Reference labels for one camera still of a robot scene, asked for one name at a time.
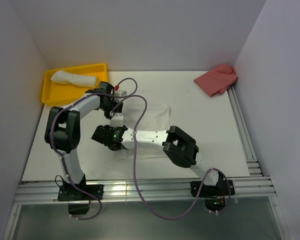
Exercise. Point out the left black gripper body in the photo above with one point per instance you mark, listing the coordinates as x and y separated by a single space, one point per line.
110 105

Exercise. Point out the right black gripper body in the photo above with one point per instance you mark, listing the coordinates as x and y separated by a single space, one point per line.
108 127

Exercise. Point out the white printed t-shirt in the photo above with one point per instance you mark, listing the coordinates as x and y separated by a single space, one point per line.
156 118

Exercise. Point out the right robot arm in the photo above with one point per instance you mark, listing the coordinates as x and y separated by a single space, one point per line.
177 145

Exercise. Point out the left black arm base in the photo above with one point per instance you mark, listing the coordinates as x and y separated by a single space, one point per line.
79 198

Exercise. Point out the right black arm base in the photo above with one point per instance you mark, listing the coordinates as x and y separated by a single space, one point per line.
215 197

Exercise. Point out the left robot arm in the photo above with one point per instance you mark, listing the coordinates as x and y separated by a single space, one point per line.
63 132

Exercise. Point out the yellow plastic tray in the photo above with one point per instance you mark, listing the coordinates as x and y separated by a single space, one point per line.
55 94

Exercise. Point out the rolled white t-shirt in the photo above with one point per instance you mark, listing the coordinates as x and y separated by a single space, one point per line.
66 78

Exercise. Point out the pink folded t-shirt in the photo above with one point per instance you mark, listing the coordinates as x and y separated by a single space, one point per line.
217 80

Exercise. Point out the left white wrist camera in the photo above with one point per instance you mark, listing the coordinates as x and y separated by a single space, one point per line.
119 95

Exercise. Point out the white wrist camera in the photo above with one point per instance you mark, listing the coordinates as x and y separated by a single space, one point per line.
117 120
119 95

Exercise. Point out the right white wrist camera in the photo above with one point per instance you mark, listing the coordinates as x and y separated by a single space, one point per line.
117 120

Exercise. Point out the aluminium right side rail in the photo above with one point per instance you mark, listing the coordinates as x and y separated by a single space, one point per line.
249 153

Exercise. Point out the aluminium front rail frame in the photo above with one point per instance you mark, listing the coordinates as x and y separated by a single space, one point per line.
41 193

